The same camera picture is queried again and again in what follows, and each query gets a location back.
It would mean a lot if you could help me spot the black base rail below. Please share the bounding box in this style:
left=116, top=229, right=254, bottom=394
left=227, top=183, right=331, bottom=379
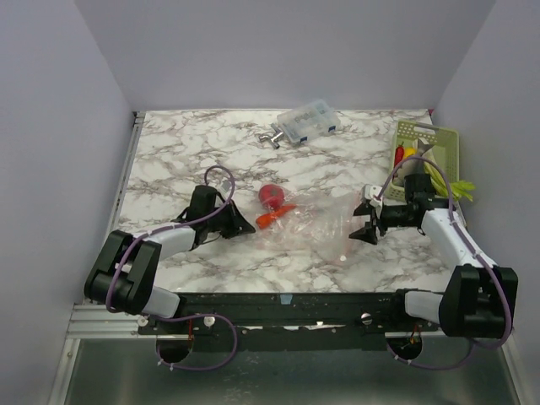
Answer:
left=138, top=289, right=440, bottom=354

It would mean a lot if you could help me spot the blue tape piece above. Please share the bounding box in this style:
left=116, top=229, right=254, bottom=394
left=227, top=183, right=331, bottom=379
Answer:
left=279, top=294, right=293, bottom=305

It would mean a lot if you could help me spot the green plastic basket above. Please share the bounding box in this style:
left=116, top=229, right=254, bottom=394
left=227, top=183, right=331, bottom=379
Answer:
left=385, top=120, right=460, bottom=202

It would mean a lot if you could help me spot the grey fake fish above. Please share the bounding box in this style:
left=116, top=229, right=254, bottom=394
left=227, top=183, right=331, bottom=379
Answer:
left=393, top=138, right=433, bottom=187

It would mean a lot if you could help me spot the clear plastic screw box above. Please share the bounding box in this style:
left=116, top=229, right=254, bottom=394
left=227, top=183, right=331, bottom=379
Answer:
left=277, top=100, right=341, bottom=144

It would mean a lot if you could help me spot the yellow fake food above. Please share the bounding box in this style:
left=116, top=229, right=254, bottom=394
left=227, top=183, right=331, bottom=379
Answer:
left=402, top=148, right=418, bottom=162

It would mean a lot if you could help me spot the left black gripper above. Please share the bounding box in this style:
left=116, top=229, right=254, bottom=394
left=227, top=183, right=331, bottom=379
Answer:
left=206, top=199, right=256, bottom=239

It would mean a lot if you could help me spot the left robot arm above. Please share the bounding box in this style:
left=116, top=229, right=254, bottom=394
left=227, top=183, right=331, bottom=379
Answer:
left=84, top=185, right=256, bottom=333

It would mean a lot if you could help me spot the clear zip top bag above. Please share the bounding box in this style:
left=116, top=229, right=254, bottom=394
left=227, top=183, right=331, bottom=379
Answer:
left=257, top=188, right=359, bottom=265

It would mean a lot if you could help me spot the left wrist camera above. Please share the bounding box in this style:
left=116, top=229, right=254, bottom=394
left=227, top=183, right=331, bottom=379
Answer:
left=220, top=180, right=233, bottom=191

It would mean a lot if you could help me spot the red fake tomato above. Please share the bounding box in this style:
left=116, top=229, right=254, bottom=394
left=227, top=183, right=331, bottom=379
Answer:
left=258, top=184, right=285, bottom=210

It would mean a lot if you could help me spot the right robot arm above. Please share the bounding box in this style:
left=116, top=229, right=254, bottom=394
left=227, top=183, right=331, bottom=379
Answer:
left=350, top=174, right=518, bottom=340

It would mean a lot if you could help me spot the red fake chili pepper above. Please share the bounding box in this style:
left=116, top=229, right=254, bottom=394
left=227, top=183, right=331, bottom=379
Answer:
left=393, top=144, right=404, bottom=166

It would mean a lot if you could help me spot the aluminium frame rail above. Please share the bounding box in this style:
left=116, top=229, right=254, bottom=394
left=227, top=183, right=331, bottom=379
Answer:
left=66, top=111, right=145, bottom=340

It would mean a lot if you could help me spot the orange fake carrot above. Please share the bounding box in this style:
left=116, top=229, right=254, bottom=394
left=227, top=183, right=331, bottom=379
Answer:
left=256, top=204, right=296, bottom=230

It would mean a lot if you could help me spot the green fake lettuce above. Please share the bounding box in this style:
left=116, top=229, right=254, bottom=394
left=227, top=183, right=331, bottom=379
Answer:
left=424, top=162, right=476, bottom=202

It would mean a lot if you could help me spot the chrome metal faucet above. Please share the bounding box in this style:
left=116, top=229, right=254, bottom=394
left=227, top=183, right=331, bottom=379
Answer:
left=257, top=123, right=284, bottom=149

